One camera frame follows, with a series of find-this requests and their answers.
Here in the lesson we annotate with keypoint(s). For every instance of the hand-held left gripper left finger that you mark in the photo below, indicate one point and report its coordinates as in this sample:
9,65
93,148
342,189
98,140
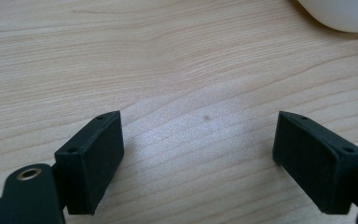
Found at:
90,165

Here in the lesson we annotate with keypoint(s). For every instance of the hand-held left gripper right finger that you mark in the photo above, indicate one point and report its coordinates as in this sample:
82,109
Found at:
317,165

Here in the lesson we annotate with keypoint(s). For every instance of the white plastic bin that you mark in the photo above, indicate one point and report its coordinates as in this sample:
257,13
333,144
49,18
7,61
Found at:
341,12

